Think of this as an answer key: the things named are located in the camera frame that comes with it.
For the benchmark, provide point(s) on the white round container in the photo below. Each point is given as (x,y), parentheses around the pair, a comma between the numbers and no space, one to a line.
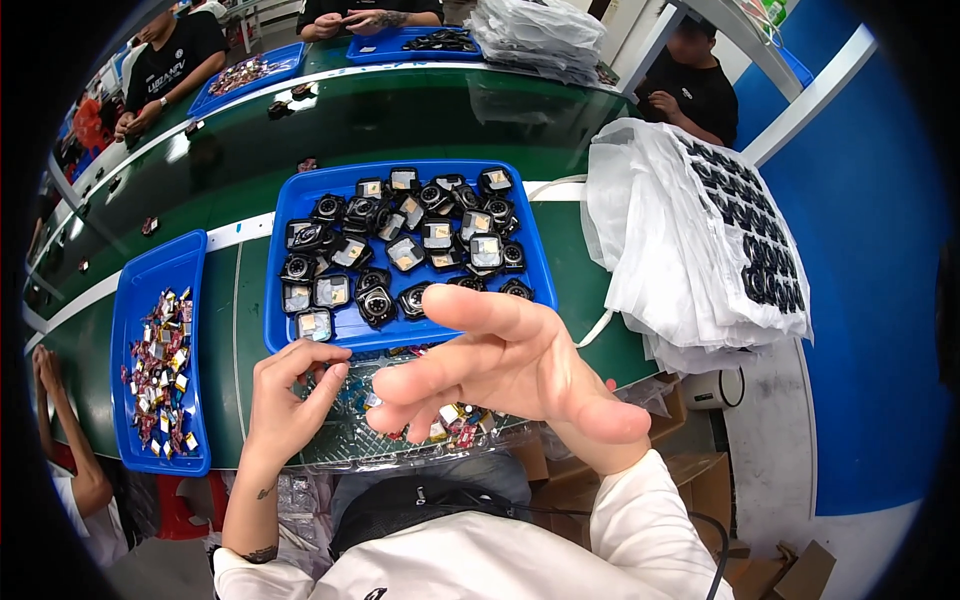
(709,388)

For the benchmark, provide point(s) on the blue tray with black parts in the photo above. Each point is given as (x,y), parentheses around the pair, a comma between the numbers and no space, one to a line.
(420,43)

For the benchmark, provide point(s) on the heap of small circuit parts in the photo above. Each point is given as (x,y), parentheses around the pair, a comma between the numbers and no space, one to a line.
(457,431)

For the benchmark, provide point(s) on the clear plastic blister tray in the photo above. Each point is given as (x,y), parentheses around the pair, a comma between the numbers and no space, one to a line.
(337,442)

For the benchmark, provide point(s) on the pile of small battery parts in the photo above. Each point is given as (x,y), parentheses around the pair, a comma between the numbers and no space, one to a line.
(161,375)

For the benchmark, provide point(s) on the large blue plastic tray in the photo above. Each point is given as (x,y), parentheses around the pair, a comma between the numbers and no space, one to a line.
(300,195)

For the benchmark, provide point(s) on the black watch case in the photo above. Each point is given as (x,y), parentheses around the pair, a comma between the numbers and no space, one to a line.
(150,226)
(304,90)
(307,164)
(279,109)

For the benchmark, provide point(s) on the person's legs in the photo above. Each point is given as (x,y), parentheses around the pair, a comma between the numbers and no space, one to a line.
(480,469)

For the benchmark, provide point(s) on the person's right hand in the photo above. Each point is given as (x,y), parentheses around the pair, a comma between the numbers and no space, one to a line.
(540,375)

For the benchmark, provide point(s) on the stack of white foam sheets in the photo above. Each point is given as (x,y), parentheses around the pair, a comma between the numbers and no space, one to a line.
(667,240)

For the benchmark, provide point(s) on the person's left hand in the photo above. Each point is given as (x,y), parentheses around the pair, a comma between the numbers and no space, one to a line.
(281,409)

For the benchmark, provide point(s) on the person's body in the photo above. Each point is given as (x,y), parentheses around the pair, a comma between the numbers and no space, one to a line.
(465,562)

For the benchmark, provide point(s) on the red plastic stool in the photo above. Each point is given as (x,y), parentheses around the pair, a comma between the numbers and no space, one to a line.
(184,510)

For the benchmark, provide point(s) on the pile of black watch cases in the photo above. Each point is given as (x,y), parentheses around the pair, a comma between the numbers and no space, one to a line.
(409,232)

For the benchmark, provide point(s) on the heap of clear plastic bags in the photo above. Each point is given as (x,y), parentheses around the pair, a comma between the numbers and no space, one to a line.
(304,510)

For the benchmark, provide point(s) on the brown cardboard boxes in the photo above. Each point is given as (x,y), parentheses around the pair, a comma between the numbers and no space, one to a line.
(697,487)

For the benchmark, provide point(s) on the white metal frame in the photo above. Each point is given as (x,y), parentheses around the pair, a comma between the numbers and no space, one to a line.
(817,90)

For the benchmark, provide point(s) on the stack of clear plastic bags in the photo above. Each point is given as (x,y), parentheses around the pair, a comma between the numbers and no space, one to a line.
(540,37)

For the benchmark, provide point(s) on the blue tray with coloured parts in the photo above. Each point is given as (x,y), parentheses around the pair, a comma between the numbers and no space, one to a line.
(247,75)

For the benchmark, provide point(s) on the narrow blue plastic tray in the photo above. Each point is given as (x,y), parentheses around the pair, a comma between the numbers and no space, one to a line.
(142,262)

